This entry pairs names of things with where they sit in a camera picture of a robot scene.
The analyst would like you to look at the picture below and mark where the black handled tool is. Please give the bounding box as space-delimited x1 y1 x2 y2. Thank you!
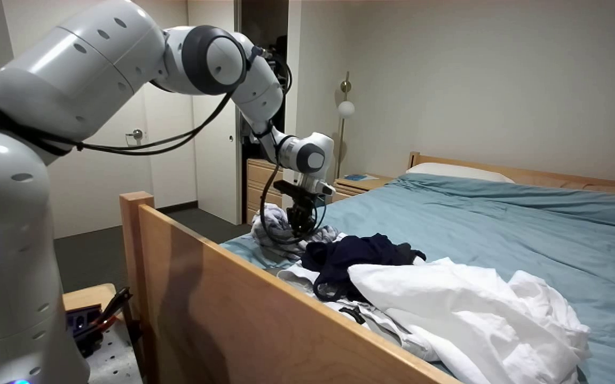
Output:
82 286 134 343

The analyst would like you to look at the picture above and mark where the checked shirt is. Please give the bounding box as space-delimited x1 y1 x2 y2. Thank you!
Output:
249 200 347 262

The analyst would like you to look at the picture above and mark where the white room door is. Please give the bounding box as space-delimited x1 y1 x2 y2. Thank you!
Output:
48 0 199 241

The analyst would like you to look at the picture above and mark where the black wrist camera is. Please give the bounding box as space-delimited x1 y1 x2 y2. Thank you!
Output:
271 179 310 203

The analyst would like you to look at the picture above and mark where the grey perforated base plate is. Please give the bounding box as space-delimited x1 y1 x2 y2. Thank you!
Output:
80 323 145 384

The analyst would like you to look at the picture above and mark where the blue box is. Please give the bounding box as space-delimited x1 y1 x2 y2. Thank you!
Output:
65 302 103 337

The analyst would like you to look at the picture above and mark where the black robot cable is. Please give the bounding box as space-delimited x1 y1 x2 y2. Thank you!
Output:
71 49 306 247

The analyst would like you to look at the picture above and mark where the floor lamp with white globe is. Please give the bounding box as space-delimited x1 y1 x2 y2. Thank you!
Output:
334 71 359 179

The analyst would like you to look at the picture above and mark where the wooden dresser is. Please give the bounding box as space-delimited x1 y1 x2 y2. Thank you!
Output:
244 156 285 220

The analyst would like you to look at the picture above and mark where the white crumpled shirt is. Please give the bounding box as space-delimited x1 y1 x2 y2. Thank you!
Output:
347 255 594 384

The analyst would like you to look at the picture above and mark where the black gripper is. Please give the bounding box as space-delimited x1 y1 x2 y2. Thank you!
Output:
289 189 332 241

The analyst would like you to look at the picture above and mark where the metal door handle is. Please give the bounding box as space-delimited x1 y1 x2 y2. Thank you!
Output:
125 126 145 150

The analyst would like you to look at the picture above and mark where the wooden nightstand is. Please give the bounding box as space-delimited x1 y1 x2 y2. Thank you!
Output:
332 173 396 204

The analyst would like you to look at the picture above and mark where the wooden bed footboard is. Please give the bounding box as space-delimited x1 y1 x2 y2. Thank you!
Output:
120 189 460 384

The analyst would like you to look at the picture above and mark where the dark navy garment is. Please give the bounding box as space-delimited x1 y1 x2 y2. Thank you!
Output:
299 233 429 302

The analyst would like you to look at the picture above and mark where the white pillow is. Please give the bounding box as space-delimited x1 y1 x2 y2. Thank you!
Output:
403 159 518 185

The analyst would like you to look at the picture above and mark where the white closet door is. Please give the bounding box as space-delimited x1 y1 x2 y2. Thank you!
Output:
191 0 244 229

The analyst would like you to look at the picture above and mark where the wooden bed headboard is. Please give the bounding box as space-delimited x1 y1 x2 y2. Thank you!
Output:
409 150 615 200

